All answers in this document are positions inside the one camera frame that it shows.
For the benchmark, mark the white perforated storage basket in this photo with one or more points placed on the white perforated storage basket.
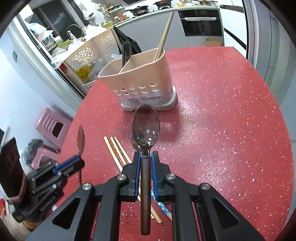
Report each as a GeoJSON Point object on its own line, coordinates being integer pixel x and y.
{"type": "Point", "coordinates": [90, 49]}

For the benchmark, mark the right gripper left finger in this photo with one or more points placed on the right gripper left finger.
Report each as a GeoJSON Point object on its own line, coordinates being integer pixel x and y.
{"type": "Point", "coordinates": [129, 191]}

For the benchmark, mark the plain bamboo chopstick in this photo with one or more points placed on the plain bamboo chopstick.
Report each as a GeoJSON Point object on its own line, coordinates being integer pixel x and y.
{"type": "Point", "coordinates": [122, 157]}
{"type": "Point", "coordinates": [123, 150]}
{"type": "Point", "coordinates": [165, 33]}

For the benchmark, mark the plain bamboo chopstick diagonal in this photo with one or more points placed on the plain bamboo chopstick diagonal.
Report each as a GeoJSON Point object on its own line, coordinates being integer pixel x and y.
{"type": "Point", "coordinates": [159, 49]}

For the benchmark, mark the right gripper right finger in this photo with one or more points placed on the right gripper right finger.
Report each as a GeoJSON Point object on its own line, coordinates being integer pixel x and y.
{"type": "Point", "coordinates": [162, 191]}

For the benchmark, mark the pink plastic stool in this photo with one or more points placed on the pink plastic stool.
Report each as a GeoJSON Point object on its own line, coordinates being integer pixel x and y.
{"type": "Point", "coordinates": [53, 126]}

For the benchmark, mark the beige utensil holder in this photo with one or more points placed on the beige utensil holder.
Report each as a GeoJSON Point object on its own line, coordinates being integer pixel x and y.
{"type": "Point", "coordinates": [141, 81]}

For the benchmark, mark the dark translucent spoon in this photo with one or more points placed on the dark translucent spoon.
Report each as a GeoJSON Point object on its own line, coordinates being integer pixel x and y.
{"type": "Point", "coordinates": [80, 148]}
{"type": "Point", "coordinates": [126, 52]}
{"type": "Point", "coordinates": [145, 130]}

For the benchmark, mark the built-in black oven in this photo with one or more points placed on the built-in black oven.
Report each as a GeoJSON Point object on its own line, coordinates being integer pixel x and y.
{"type": "Point", "coordinates": [201, 22]}

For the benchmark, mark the blue patterned bamboo chopstick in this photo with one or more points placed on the blue patterned bamboo chopstick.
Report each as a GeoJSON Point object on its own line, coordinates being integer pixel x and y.
{"type": "Point", "coordinates": [115, 155]}

